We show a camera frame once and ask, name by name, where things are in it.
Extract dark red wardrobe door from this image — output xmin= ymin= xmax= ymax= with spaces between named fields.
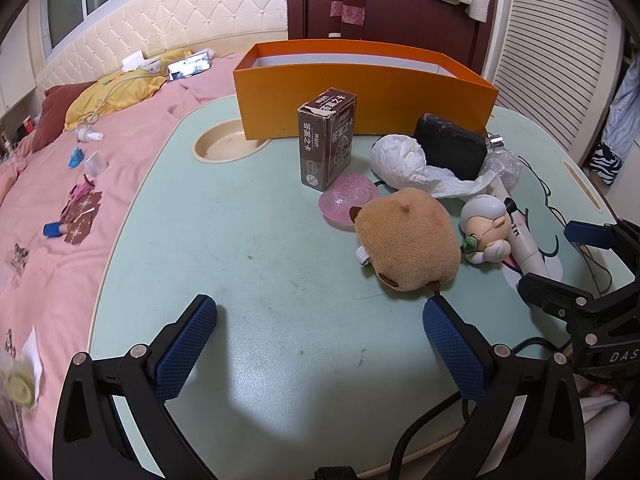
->
xmin=286 ymin=0 xmax=516 ymax=86

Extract black pouch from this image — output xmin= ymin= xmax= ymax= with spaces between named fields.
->
xmin=412 ymin=114 xmax=490 ymax=182

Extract cream tufted headboard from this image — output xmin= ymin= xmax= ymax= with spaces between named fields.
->
xmin=35 ymin=0 xmax=290 ymax=96

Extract cream cabinet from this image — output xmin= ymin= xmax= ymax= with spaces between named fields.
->
xmin=0 ymin=0 xmax=46 ymax=111

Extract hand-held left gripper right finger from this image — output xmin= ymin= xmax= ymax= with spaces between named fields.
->
xmin=422 ymin=296 xmax=588 ymax=480

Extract white cloth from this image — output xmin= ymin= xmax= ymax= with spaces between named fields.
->
xmin=575 ymin=390 xmax=633 ymax=480

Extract brown card box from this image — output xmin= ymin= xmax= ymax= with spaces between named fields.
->
xmin=297 ymin=91 xmax=358 ymax=192

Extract blue white hanging clothing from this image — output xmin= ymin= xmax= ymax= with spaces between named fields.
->
xmin=602 ymin=60 xmax=640 ymax=161

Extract mint green cartoon desktop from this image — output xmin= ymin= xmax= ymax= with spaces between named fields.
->
xmin=87 ymin=92 xmax=640 ymax=480

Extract small clear bubbly plastic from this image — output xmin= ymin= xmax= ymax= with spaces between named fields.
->
xmin=480 ymin=150 xmax=522 ymax=192

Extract brown patterned cards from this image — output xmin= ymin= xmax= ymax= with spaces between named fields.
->
xmin=61 ymin=190 xmax=103 ymax=246

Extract orange cardboard box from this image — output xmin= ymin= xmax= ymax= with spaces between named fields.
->
xmin=232 ymin=39 xmax=500 ymax=142

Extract dark red pillow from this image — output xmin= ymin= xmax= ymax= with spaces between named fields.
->
xmin=31 ymin=82 xmax=96 ymax=153

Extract white tube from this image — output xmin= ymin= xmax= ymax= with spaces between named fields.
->
xmin=487 ymin=180 xmax=553 ymax=277

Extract pink translucent ball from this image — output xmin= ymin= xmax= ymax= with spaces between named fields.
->
xmin=318 ymin=172 xmax=381 ymax=233

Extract white-haired figurine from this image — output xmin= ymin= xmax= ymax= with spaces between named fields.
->
xmin=459 ymin=194 xmax=518 ymax=265

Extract brown capybara plush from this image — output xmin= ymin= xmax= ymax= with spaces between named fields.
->
xmin=352 ymin=187 xmax=462 ymax=297

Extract small pink item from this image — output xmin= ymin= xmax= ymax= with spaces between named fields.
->
xmin=67 ymin=182 xmax=96 ymax=206

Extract black cable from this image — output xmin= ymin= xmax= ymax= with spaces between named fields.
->
xmin=394 ymin=337 xmax=556 ymax=468

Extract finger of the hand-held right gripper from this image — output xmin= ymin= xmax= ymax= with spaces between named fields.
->
xmin=565 ymin=217 xmax=640 ymax=281
xmin=517 ymin=271 xmax=640 ymax=347

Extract zebra striped cloth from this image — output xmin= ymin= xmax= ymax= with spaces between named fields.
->
xmin=590 ymin=142 xmax=626 ymax=187

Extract white plastic bag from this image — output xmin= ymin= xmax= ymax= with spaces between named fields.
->
xmin=370 ymin=132 xmax=496 ymax=200

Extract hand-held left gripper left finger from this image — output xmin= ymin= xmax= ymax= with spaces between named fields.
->
xmin=52 ymin=294 xmax=219 ymax=480

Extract pink blanket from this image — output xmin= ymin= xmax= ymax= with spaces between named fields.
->
xmin=0 ymin=55 xmax=251 ymax=480

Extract yellow pillow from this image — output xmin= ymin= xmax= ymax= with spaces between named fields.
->
xmin=64 ymin=49 xmax=193 ymax=132

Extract white charger box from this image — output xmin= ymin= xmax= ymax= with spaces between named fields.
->
xmin=121 ymin=51 xmax=162 ymax=73

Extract white louvred door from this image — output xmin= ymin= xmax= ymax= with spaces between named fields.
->
xmin=487 ymin=0 xmax=626 ymax=161

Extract smartphone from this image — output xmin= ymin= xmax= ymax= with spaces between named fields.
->
xmin=167 ymin=52 xmax=212 ymax=82

